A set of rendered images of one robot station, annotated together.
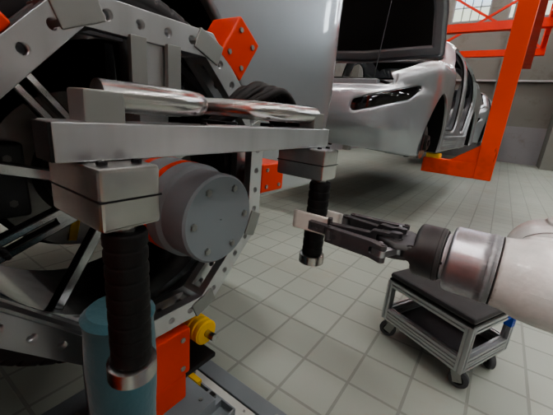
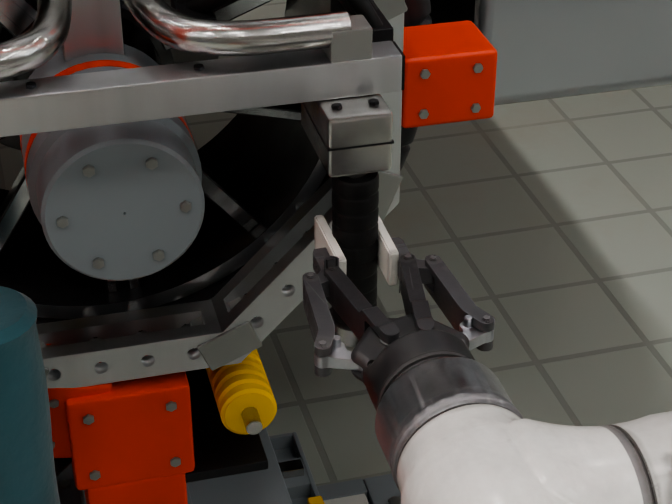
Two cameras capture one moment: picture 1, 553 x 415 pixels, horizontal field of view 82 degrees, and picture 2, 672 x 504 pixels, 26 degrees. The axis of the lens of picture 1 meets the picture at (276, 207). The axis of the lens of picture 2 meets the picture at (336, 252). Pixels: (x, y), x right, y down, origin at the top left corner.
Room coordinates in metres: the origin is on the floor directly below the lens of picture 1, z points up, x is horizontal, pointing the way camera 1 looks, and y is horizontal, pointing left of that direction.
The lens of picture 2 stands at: (-0.22, -0.69, 1.43)
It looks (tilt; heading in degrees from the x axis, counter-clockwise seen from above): 32 degrees down; 41
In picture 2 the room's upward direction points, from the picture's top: straight up
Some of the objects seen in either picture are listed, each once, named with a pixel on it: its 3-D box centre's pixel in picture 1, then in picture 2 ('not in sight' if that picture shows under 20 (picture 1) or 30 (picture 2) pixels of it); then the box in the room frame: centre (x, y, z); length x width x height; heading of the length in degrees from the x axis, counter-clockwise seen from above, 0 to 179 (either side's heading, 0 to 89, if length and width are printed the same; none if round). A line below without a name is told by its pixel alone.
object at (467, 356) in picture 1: (444, 318); not in sight; (1.27, -0.81, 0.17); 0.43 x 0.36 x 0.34; 31
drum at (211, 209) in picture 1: (174, 202); (108, 152); (0.48, 0.16, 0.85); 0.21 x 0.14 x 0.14; 55
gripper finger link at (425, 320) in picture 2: (371, 230); (415, 307); (0.49, -0.16, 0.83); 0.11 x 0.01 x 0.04; 44
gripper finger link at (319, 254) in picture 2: (320, 229); (315, 274); (0.47, -0.07, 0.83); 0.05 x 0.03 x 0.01; 56
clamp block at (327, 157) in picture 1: (307, 160); (345, 117); (0.54, -0.05, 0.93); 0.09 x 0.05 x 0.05; 55
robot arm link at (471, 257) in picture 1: (467, 262); (448, 430); (0.39, -0.26, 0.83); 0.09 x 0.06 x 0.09; 145
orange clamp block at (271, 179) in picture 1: (261, 174); (437, 74); (0.78, 0.04, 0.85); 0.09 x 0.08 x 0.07; 145
